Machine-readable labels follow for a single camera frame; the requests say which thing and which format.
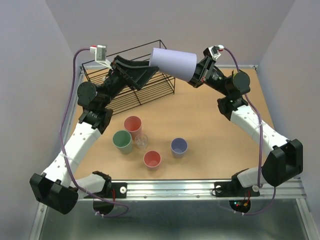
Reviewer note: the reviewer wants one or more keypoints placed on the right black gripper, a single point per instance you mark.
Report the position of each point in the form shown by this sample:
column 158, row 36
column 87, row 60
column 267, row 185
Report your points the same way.
column 203, row 72

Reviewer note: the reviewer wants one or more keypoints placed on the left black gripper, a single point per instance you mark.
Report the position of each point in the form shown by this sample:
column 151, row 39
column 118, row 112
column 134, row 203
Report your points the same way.
column 136, row 77

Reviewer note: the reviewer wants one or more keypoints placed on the tall purple cup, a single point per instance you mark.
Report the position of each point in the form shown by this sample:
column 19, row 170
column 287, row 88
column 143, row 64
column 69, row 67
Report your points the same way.
column 178, row 64

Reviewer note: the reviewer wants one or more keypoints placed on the tall pink cup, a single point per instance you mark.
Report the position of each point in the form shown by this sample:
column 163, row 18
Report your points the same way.
column 133, row 125

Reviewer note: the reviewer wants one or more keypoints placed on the tall green cup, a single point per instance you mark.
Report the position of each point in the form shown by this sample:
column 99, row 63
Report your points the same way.
column 122, row 140

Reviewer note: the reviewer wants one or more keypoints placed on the short purple cup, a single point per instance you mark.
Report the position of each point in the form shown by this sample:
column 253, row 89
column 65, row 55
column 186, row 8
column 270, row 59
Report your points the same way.
column 179, row 147

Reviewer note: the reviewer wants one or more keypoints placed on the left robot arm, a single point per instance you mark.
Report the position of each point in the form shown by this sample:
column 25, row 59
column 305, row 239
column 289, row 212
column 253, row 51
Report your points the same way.
column 56, row 187

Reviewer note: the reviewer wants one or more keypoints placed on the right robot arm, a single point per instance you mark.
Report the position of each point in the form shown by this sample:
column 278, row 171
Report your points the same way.
column 284, row 157

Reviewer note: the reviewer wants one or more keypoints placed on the clear glass cup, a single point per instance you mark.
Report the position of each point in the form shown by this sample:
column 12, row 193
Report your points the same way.
column 141, row 141

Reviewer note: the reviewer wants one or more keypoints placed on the short red cup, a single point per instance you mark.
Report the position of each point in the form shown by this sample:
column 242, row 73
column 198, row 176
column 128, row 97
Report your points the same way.
column 152, row 160

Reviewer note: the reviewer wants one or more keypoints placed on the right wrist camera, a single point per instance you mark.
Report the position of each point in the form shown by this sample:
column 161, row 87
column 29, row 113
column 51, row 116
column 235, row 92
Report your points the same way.
column 214, row 52

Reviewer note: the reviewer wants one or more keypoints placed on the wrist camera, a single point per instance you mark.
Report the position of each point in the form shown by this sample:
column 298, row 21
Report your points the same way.
column 100, row 55
column 214, row 52

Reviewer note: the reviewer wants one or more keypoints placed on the black wire dish rack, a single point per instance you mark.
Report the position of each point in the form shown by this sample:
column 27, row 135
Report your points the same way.
column 159, row 86

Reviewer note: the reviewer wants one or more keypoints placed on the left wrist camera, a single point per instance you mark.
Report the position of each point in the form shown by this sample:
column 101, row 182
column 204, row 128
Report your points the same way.
column 100, row 55

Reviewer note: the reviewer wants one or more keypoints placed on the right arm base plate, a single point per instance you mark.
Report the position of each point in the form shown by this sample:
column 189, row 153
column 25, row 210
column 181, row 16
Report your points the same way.
column 228, row 189

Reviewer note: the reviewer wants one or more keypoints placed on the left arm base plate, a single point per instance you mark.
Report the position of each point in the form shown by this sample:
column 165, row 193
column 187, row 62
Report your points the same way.
column 117, row 191

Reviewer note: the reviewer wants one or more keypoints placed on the aluminium mounting rail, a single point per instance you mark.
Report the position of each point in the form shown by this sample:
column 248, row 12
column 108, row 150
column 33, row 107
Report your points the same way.
column 162, row 190

